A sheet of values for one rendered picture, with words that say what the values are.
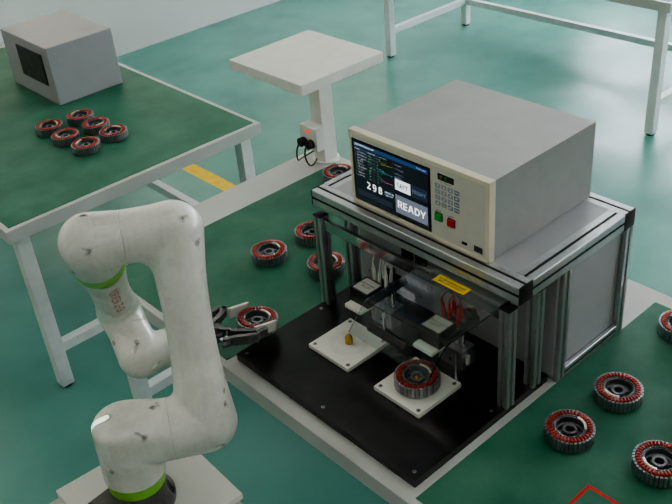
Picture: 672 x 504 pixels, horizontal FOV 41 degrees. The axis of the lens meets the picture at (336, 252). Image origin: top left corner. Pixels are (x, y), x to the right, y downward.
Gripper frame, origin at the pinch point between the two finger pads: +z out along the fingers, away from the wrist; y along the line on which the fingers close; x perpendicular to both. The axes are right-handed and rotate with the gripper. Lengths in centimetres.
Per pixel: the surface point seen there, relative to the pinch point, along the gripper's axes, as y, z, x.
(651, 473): 101, 27, 1
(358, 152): 16, 16, 48
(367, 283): 20.5, 19.3, 13.6
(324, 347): 18.0, 8.6, -3.1
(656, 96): -62, 312, 11
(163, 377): -70, 16, -61
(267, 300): -13.3, 14.5, -4.9
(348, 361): 26.7, 9.0, -3.0
